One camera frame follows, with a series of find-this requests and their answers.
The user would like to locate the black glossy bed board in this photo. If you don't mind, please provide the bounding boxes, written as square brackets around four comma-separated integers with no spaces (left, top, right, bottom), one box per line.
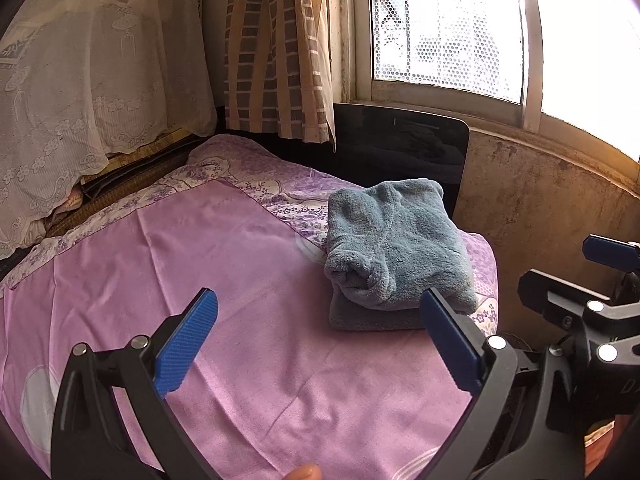
[332,102,471,218]

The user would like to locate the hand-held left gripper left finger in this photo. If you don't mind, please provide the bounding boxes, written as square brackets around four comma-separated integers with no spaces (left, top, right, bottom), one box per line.
[50,287,220,480]

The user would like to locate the person's left hand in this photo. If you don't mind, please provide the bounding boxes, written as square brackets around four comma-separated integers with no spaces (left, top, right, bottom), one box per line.
[280,462,323,480]

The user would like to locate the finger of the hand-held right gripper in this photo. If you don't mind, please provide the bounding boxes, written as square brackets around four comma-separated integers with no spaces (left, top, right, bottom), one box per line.
[582,234,640,273]
[517,269,640,333]

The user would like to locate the blue fleece jacket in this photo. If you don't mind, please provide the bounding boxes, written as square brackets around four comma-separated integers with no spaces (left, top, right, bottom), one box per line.
[324,177,480,333]

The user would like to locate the white lace cloth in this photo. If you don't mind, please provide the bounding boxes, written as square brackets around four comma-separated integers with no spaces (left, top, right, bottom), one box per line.
[0,0,218,261]

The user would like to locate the pink bed sheet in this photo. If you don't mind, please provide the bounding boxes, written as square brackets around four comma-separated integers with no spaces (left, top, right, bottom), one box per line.
[0,177,481,480]

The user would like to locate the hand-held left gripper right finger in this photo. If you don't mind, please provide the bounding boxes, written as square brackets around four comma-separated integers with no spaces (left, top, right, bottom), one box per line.
[419,287,586,480]

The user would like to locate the woven straw mat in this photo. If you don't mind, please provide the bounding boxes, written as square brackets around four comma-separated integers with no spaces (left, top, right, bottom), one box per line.
[45,132,211,238]

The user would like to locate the brown checked curtain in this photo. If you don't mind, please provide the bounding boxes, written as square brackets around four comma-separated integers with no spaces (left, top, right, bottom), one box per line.
[222,0,337,151]

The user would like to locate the purple floral bed sheet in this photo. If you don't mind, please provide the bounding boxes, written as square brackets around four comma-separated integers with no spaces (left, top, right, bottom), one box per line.
[0,134,501,341]

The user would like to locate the window with mesh screen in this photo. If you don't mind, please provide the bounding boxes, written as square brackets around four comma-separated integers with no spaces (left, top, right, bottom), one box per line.
[337,0,640,166]

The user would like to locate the dark folded mat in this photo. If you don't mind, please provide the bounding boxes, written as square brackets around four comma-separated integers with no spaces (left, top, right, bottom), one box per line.
[82,157,188,201]

